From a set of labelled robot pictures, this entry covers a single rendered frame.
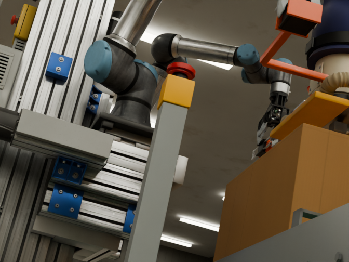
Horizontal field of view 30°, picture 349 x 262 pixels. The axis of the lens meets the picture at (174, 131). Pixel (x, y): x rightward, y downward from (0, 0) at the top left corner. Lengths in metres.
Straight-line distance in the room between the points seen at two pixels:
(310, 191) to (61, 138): 0.71
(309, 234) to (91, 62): 1.20
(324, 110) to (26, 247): 0.97
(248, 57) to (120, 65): 0.62
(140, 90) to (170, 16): 5.11
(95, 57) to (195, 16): 5.09
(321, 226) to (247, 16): 6.01
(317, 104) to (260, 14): 5.10
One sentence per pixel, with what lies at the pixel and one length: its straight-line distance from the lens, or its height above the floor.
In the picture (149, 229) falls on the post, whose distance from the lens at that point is 1.41.
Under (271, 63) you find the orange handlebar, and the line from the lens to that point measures 1.84.
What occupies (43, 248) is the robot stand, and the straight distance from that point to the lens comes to 2.07.
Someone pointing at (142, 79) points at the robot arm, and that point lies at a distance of 2.06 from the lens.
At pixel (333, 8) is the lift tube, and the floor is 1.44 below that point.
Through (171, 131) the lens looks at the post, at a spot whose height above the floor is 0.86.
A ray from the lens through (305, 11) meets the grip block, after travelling 1.60.
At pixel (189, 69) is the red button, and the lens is 1.54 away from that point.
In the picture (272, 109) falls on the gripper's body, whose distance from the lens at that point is 2.48.
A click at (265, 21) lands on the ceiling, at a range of 6.93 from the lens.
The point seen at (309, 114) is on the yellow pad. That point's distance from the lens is 1.82.
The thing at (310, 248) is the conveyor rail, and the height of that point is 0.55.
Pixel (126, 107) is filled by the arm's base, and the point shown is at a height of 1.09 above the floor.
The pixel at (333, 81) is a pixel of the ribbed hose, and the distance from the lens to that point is 1.74.
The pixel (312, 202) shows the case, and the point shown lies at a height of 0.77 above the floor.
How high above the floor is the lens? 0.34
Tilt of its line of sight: 21 degrees up
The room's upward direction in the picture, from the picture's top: 12 degrees clockwise
